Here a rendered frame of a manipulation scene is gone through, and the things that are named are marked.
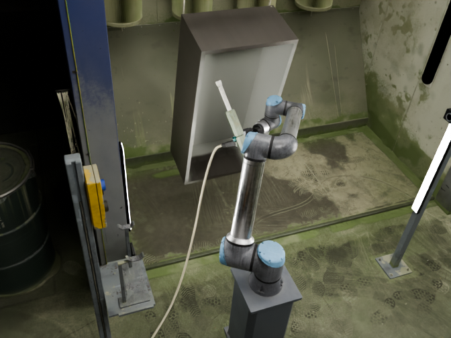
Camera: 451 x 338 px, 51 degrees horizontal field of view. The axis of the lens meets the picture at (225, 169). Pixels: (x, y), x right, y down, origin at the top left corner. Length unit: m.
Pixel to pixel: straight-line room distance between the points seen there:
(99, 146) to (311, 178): 2.36
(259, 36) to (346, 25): 2.31
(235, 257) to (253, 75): 1.44
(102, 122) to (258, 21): 1.14
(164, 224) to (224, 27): 1.67
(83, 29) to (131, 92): 2.10
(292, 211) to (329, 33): 1.87
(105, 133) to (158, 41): 1.99
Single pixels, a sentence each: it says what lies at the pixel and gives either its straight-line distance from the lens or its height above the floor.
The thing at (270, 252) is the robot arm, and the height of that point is 0.91.
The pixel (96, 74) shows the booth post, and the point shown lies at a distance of 2.22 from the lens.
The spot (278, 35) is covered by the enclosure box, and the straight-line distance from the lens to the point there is 2.85.
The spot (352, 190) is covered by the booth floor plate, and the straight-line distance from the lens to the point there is 4.31.
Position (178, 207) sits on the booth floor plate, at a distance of 3.88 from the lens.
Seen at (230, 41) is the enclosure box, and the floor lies 1.64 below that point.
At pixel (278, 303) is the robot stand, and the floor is 0.64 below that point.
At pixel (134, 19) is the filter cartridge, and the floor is 1.30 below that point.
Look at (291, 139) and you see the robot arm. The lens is 2.34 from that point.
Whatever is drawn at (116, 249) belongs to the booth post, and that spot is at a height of 0.52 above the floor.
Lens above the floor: 2.79
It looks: 40 degrees down
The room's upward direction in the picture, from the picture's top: 5 degrees clockwise
